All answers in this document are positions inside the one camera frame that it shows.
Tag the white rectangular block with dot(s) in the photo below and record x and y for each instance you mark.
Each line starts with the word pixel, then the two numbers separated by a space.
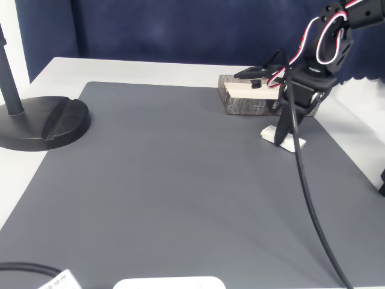
pixel 267 132

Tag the black round-base stand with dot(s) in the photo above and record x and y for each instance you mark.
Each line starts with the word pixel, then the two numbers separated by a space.
pixel 39 123

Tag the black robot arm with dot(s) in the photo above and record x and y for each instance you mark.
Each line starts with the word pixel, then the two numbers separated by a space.
pixel 364 15

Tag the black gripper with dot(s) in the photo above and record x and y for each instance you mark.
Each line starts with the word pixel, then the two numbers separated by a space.
pixel 304 93

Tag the patterned cardboard box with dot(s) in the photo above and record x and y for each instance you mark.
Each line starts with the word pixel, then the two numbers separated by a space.
pixel 249 105

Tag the grey table mat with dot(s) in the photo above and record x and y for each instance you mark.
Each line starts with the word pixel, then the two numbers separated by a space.
pixel 165 180

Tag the dark blue curtain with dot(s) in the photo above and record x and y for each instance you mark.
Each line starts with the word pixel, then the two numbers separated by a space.
pixel 195 30

